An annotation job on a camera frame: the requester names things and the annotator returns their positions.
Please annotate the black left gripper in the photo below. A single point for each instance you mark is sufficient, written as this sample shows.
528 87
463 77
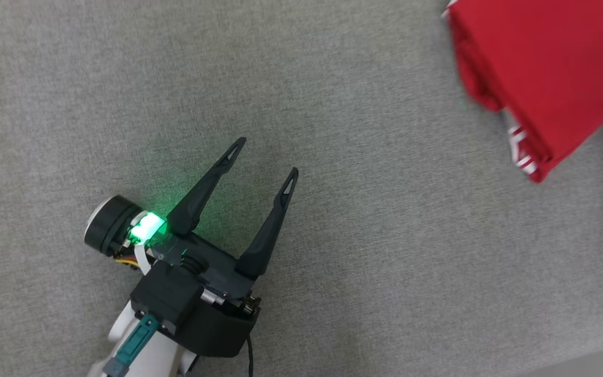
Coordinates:
223 324

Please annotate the red jersey white sleeves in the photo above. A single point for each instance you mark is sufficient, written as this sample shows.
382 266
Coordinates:
542 63

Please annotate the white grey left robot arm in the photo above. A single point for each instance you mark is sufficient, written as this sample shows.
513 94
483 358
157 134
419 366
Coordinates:
155 361

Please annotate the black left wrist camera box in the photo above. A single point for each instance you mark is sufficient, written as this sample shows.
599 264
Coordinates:
168 298

